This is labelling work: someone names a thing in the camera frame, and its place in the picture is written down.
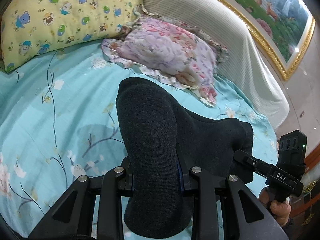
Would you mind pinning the person's right hand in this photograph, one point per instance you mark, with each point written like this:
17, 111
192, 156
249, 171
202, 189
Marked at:
281, 211

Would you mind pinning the yellow cartoon print pillow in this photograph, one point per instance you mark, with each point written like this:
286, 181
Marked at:
35, 27

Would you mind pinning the turquoise floral bed sheet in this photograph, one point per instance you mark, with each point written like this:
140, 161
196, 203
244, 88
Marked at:
58, 121

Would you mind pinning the pink purple floral pillow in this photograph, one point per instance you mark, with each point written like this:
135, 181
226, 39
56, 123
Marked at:
170, 51

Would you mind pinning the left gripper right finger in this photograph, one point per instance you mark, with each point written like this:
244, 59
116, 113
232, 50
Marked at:
244, 216

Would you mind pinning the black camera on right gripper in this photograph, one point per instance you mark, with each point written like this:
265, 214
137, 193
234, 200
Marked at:
291, 153

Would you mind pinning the black pants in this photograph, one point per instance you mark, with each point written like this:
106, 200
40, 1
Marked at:
155, 128

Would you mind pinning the gold framed landscape painting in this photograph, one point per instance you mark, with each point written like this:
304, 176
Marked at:
283, 29

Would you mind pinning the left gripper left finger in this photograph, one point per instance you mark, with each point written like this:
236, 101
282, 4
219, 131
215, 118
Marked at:
71, 216

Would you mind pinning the beige striped headboard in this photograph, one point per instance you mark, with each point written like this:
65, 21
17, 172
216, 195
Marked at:
244, 66

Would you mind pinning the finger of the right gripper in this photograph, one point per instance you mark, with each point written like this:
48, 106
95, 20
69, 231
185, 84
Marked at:
253, 164

